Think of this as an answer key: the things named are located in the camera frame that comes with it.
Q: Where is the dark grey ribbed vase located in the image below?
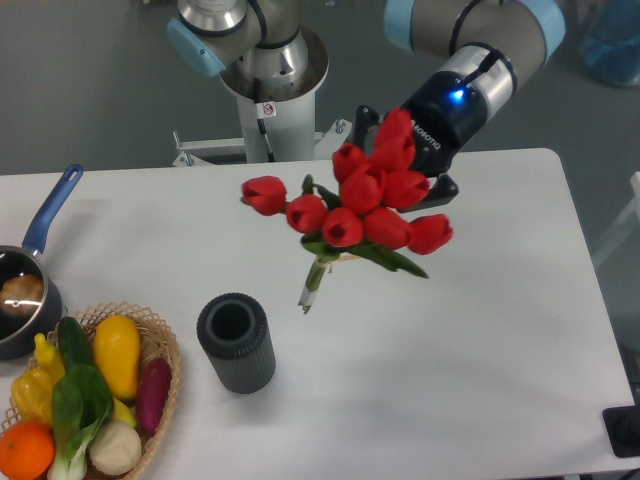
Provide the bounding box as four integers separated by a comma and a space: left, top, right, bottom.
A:
196, 292, 276, 394

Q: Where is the small yellow fruit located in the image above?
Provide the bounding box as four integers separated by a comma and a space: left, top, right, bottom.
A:
112, 398, 137, 428

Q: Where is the brown bread bun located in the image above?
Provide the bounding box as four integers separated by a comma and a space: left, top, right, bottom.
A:
1, 274, 44, 317

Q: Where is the blue translucent container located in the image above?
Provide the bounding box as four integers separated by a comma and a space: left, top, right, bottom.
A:
581, 1, 639, 87

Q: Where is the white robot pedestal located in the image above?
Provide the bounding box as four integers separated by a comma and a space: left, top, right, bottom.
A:
168, 20, 352, 166

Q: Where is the white frame at right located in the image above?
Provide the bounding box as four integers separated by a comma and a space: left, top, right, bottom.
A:
591, 172, 639, 269

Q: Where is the beige round mushroom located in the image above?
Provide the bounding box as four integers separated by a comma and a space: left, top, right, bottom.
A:
89, 421, 142, 476

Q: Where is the purple eggplant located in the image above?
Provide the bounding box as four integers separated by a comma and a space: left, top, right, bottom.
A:
135, 357, 172, 435

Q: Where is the black cable on pedestal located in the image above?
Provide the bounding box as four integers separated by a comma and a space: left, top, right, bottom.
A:
251, 78, 276, 164

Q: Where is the red tulip bouquet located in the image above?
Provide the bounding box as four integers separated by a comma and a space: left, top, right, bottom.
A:
241, 108, 454, 312

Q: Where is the blue handled saucepan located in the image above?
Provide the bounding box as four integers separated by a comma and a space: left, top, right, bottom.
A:
1, 164, 84, 361

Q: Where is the yellow bell pepper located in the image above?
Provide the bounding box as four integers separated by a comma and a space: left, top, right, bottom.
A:
11, 368, 53, 427

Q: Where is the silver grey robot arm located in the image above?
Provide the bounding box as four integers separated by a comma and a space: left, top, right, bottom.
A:
166, 1, 565, 208

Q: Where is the yellow squash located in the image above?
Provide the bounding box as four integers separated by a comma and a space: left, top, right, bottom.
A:
93, 315, 141, 401

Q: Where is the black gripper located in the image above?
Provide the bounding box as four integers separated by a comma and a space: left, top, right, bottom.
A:
352, 71, 486, 213

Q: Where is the green bok choy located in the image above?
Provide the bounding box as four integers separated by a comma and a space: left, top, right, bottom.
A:
46, 363, 116, 480

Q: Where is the orange fruit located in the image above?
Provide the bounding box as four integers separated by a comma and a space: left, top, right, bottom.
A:
1, 422, 55, 480

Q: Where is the black device at edge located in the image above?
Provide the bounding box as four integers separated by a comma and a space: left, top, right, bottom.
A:
602, 406, 639, 458

